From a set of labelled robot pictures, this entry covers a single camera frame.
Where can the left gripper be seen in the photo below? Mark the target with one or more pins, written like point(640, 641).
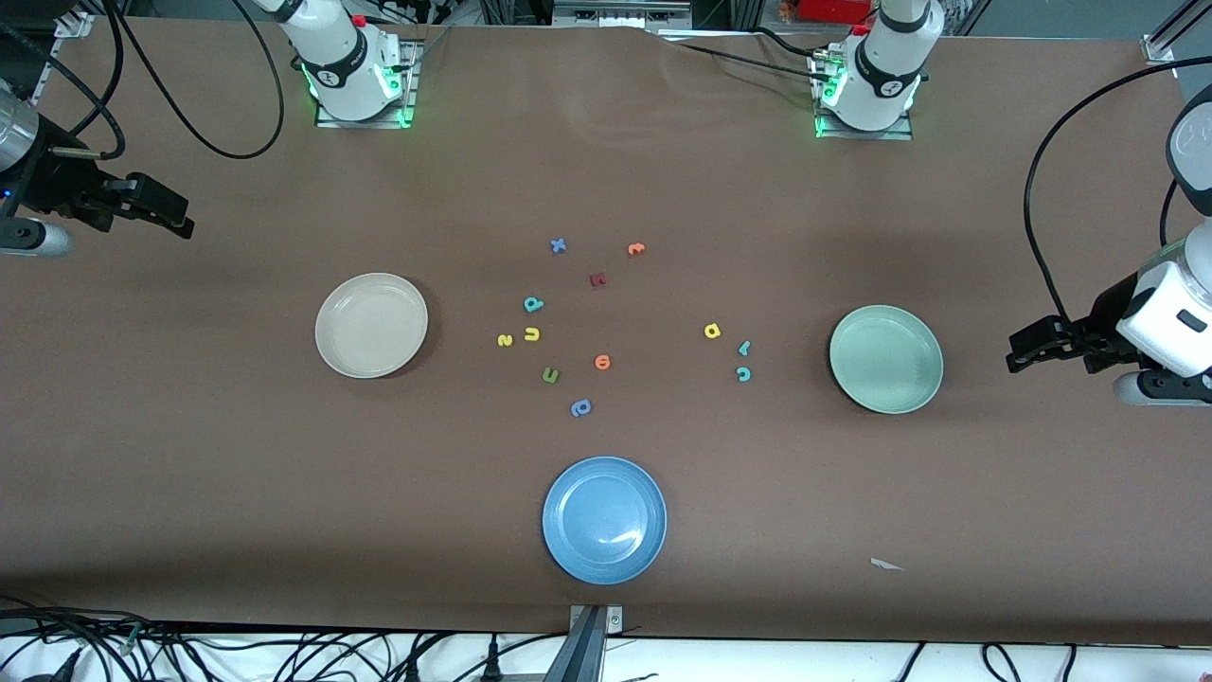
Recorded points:
point(1104, 325)

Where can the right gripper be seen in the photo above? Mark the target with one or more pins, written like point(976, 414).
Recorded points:
point(57, 187)

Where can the teal letter p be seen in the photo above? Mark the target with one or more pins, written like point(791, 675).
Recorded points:
point(533, 304)

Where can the green plate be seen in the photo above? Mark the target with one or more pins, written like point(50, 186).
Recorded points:
point(886, 359)

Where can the beige brown plate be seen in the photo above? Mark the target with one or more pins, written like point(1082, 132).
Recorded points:
point(371, 326)

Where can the brown paper table cover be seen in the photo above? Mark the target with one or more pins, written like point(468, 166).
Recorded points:
point(189, 474)

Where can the white paper scrap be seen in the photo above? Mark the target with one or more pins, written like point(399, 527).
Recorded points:
point(883, 565)

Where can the red box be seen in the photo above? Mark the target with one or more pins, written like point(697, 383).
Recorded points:
point(833, 9)

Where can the blue letter a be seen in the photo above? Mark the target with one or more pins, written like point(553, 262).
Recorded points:
point(575, 409)

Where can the blue plate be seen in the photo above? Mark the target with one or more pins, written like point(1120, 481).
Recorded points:
point(604, 520)

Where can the grey metal box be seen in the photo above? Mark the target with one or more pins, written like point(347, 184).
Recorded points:
point(620, 14)

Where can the aluminium frame corner bracket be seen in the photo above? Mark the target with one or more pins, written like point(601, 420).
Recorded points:
point(1169, 38)
point(74, 24)

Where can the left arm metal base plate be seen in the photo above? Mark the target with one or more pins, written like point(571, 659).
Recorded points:
point(866, 134)

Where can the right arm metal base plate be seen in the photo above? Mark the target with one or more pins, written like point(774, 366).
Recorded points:
point(409, 85)

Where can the grey metal camera mount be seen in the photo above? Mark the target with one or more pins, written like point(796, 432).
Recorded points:
point(587, 644)

